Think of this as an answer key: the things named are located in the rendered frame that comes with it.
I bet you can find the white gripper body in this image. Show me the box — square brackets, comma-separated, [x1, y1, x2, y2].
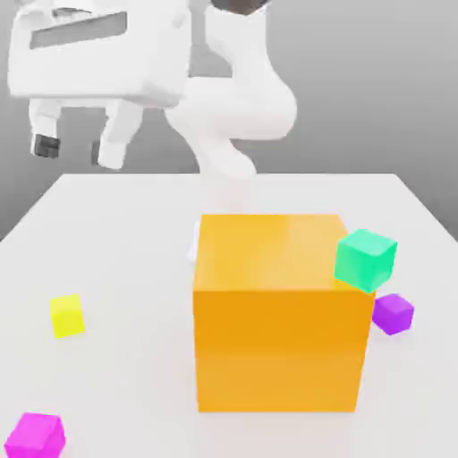
[6, 0, 193, 109]

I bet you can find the small yellow cube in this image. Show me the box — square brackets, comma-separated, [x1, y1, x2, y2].
[49, 293, 87, 340]

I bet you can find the small green cube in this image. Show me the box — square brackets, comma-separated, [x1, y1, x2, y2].
[333, 228, 399, 295]

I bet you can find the small magenta cube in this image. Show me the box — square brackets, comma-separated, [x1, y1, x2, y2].
[3, 411, 67, 458]

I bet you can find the small purple cube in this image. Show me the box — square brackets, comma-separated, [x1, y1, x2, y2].
[371, 293, 416, 337]

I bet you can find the large orange box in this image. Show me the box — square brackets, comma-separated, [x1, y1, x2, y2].
[191, 213, 377, 414]

